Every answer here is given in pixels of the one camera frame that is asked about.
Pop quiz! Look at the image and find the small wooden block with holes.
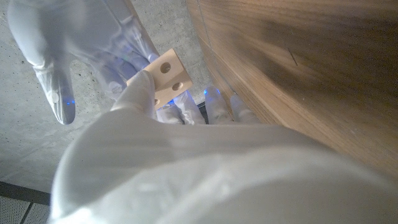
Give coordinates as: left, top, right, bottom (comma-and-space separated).
126, 48, 193, 110

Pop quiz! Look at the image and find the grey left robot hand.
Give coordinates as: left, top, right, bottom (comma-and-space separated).
48, 70, 398, 224

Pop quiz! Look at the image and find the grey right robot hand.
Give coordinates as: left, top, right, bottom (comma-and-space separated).
7, 0, 161, 125

